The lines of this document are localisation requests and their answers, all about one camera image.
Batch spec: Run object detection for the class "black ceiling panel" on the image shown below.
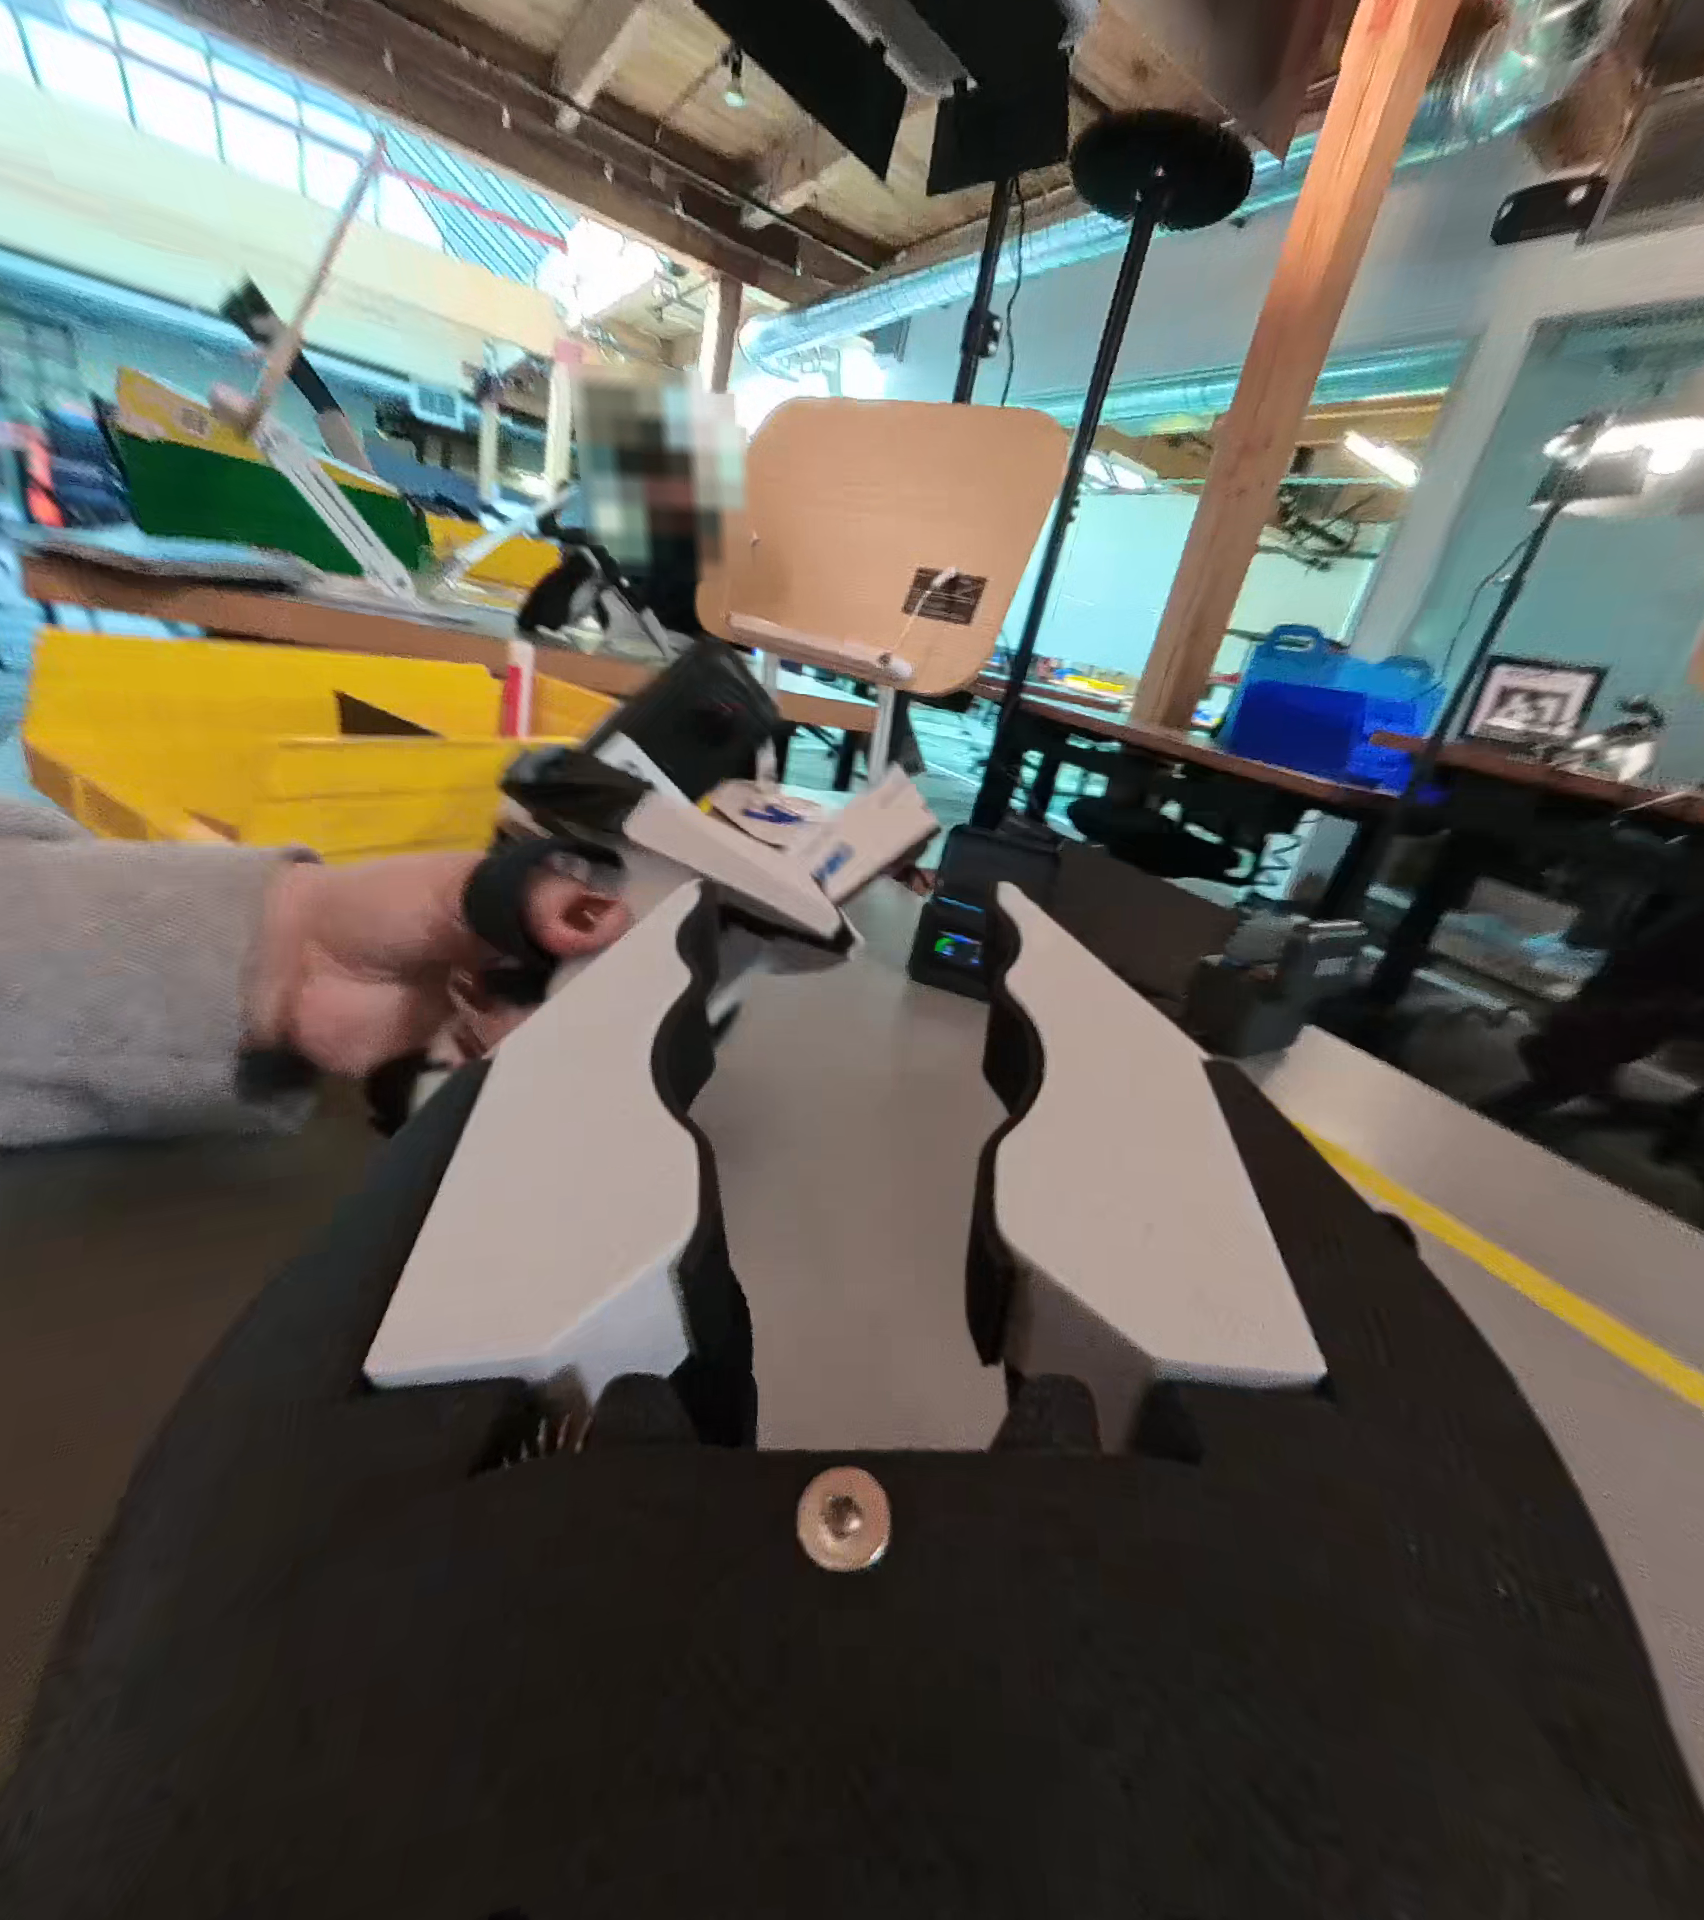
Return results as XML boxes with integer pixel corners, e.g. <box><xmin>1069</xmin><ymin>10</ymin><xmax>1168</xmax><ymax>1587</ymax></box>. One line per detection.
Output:
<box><xmin>926</xmin><ymin>67</ymin><xmax>1071</xmax><ymax>198</ymax></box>
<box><xmin>693</xmin><ymin>0</ymin><xmax>974</xmax><ymax>182</ymax></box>

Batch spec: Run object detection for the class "blue plastic container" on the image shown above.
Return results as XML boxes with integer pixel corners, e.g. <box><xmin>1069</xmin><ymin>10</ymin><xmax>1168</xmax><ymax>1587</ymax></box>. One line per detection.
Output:
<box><xmin>1217</xmin><ymin>627</ymin><xmax>1445</xmax><ymax>793</ymax></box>

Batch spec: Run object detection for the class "wall vent grille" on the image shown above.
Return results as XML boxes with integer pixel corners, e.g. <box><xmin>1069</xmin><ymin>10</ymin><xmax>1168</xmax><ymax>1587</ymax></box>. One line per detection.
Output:
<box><xmin>1586</xmin><ymin>61</ymin><xmax>1704</xmax><ymax>243</ymax></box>

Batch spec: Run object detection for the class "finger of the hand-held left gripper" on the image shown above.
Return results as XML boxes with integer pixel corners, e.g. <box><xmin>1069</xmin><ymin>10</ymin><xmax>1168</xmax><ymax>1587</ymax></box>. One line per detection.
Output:
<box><xmin>623</xmin><ymin>793</ymin><xmax>864</xmax><ymax>951</ymax></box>
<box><xmin>788</xmin><ymin>765</ymin><xmax>942</xmax><ymax>907</ymax></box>

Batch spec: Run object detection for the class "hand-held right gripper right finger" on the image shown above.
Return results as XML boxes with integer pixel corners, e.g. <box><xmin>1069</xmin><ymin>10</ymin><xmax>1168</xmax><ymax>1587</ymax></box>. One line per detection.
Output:
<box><xmin>966</xmin><ymin>883</ymin><xmax>1329</xmax><ymax>1430</ymax></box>

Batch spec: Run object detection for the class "black ceiling projector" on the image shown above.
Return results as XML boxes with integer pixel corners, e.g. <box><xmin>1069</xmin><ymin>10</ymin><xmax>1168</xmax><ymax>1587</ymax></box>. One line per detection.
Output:
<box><xmin>1487</xmin><ymin>172</ymin><xmax>1608</xmax><ymax>246</ymax></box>

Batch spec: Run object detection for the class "wooden support post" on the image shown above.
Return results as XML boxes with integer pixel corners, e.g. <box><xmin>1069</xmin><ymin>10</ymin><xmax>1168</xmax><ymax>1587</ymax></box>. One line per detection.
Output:
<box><xmin>1133</xmin><ymin>0</ymin><xmax>1469</xmax><ymax>739</ymax></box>

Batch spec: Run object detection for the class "person's left forearm grey sleeve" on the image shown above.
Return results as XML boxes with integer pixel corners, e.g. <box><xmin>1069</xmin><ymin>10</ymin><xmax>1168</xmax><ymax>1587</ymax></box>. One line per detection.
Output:
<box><xmin>0</xmin><ymin>786</ymin><xmax>321</xmax><ymax>1189</ymax></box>

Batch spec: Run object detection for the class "long wooden table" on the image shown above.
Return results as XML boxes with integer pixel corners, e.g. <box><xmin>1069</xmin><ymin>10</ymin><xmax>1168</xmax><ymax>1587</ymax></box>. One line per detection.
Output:
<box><xmin>18</xmin><ymin>547</ymin><xmax>884</xmax><ymax>739</ymax></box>

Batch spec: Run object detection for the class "black floor lamp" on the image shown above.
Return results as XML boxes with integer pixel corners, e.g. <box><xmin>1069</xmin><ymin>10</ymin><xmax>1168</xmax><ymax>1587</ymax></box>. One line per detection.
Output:
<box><xmin>963</xmin><ymin>109</ymin><xmax>1253</xmax><ymax>835</ymax></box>

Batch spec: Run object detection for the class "dark grey charger box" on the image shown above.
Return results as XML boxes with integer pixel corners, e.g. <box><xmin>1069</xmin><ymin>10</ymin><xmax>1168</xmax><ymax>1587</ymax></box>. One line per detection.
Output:
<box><xmin>1188</xmin><ymin>915</ymin><xmax>1372</xmax><ymax>1061</ymax></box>

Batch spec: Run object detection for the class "green and yellow box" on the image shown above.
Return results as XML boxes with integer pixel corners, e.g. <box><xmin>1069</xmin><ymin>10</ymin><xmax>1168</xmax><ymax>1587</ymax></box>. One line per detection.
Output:
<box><xmin>102</xmin><ymin>367</ymin><xmax>433</xmax><ymax>581</ymax></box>

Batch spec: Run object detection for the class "black framed picture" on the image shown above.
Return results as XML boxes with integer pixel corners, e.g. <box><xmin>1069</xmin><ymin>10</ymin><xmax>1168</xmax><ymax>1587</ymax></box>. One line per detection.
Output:
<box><xmin>1458</xmin><ymin>655</ymin><xmax>1608</xmax><ymax>748</ymax></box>

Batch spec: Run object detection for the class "yellow plastic bin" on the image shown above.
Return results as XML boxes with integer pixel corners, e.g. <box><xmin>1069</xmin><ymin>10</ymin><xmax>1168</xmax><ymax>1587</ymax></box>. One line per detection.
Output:
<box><xmin>18</xmin><ymin>627</ymin><xmax>629</xmax><ymax>868</ymax></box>

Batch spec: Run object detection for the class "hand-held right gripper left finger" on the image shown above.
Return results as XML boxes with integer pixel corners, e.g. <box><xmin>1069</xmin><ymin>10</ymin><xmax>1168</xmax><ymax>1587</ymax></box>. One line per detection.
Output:
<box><xmin>362</xmin><ymin>883</ymin><xmax>760</xmax><ymax>1452</ymax></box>

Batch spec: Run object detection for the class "silver studio lamp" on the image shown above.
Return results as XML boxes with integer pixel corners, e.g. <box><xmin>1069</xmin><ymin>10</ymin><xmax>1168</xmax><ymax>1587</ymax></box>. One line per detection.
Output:
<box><xmin>1367</xmin><ymin>360</ymin><xmax>1704</xmax><ymax>1009</ymax></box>

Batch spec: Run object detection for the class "person's left hand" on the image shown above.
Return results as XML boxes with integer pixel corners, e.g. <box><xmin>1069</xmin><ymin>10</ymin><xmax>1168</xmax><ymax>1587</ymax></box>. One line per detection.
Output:
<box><xmin>248</xmin><ymin>847</ymin><xmax>636</xmax><ymax>1081</ymax></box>

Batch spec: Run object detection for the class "yellow tape strip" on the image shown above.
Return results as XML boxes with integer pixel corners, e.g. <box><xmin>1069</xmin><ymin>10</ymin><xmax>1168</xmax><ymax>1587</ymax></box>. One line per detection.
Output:
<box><xmin>1293</xmin><ymin>1117</ymin><xmax>1704</xmax><ymax>1480</ymax></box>

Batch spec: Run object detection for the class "black device with screen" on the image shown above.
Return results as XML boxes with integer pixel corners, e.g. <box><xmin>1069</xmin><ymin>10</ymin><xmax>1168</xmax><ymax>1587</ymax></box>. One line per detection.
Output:
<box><xmin>907</xmin><ymin>822</ymin><xmax>1068</xmax><ymax>1000</ymax></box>

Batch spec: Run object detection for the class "wooden desk with black legs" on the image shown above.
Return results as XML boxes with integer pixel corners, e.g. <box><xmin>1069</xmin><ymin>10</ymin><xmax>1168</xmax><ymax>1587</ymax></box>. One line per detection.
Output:
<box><xmin>971</xmin><ymin>678</ymin><xmax>1401</xmax><ymax>842</ymax></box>
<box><xmin>1367</xmin><ymin>727</ymin><xmax>1704</xmax><ymax>1023</ymax></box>

